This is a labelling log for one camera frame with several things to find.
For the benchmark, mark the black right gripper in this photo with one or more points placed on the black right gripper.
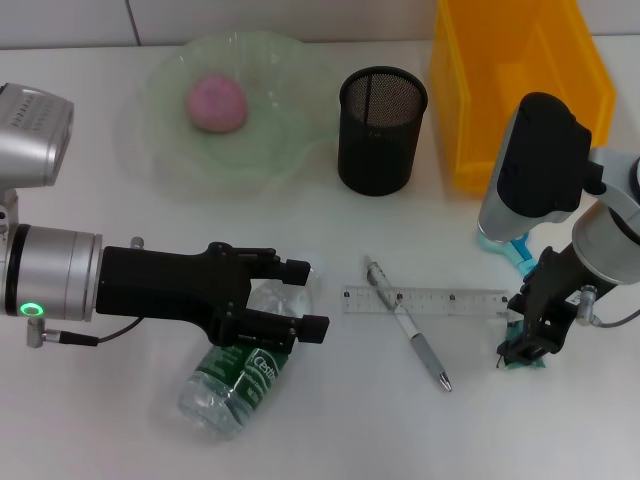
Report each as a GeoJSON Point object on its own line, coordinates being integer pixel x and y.
{"type": "Point", "coordinates": [555, 285]}

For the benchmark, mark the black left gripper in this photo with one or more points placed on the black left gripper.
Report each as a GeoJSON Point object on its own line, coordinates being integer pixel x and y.
{"type": "Point", "coordinates": [160, 285]}

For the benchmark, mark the blue teal scissors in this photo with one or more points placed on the blue teal scissors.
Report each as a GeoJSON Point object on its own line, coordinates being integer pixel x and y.
{"type": "Point", "coordinates": [520, 252]}

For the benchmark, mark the clear plastic ruler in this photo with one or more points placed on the clear plastic ruler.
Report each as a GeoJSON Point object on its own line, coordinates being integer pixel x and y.
{"type": "Point", "coordinates": [450, 300]}

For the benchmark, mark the clear green-label water bottle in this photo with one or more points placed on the clear green-label water bottle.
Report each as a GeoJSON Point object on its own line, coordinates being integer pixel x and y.
{"type": "Point", "coordinates": [235, 385]}

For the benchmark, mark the white grey ballpoint pen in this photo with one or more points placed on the white grey ballpoint pen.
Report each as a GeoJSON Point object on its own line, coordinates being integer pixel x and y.
{"type": "Point", "coordinates": [420, 345]}

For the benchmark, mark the pink peach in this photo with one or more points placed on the pink peach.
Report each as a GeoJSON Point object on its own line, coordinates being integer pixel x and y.
{"type": "Point", "coordinates": [217, 102]}

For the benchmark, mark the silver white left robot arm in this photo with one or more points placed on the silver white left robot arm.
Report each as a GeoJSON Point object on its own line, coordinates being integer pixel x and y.
{"type": "Point", "coordinates": [55, 270]}

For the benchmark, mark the black mesh pen holder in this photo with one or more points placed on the black mesh pen holder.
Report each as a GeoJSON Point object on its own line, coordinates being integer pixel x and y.
{"type": "Point", "coordinates": [375, 155]}

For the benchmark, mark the green glass fruit plate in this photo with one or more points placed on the green glass fruit plate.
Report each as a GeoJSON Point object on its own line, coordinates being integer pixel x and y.
{"type": "Point", "coordinates": [270, 130]}

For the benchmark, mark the yellow plastic bin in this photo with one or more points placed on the yellow plastic bin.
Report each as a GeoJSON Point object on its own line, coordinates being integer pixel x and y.
{"type": "Point", "coordinates": [465, 100]}

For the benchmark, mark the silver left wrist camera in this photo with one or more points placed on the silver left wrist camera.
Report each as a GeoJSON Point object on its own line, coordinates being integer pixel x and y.
{"type": "Point", "coordinates": [30, 140]}

